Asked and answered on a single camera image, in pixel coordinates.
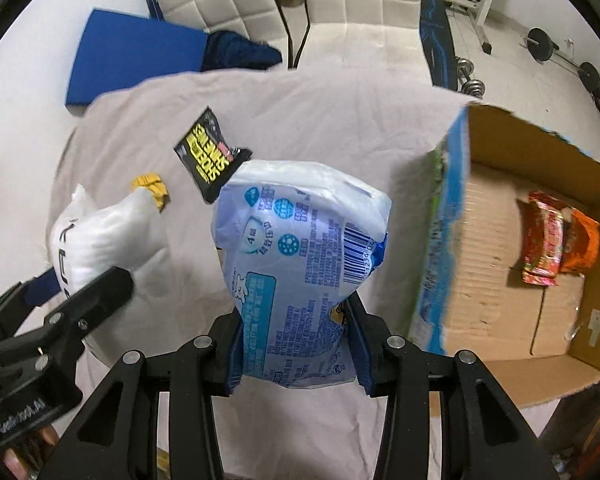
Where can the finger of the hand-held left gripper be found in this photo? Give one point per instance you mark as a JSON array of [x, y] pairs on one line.
[[100, 295], [37, 287]]

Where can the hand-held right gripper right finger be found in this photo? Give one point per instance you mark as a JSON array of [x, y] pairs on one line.
[[364, 360]]

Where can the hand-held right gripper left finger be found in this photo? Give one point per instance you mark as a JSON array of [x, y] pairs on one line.
[[234, 360]]

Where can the white plastic packet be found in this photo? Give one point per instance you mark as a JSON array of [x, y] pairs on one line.
[[95, 240]]

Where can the blue white tissue pack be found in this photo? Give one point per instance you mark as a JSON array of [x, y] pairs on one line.
[[290, 260]]

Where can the cardboard box blue printed side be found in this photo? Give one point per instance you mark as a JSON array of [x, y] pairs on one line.
[[490, 270]]

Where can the person's left hand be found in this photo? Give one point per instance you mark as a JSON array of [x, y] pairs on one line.
[[17, 460]]

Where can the black yellow snack packet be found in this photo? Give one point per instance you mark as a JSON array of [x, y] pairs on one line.
[[205, 155]]

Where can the red snack packet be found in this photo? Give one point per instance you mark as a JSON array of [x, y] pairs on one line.
[[545, 240]]

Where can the blue foam mat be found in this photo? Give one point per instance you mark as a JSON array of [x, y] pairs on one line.
[[130, 55]]

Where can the beige table cloth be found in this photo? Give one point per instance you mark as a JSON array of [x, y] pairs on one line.
[[330, 120]]

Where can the orange snack packet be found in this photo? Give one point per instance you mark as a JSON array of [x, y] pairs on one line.
[[582, 242]]

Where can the dark blue cloth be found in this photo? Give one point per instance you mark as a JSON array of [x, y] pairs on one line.
[[240, 50]]

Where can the metal dumbbell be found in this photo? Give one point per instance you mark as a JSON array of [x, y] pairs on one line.
[[472, 80]]

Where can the blue black patterned mat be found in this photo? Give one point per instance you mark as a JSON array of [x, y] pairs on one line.
[[437, 40]]

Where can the black barbell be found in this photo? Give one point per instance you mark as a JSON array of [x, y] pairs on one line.
[[545, 45]]

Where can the white weight bench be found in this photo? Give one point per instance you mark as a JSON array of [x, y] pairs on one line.
[[472, 5]]

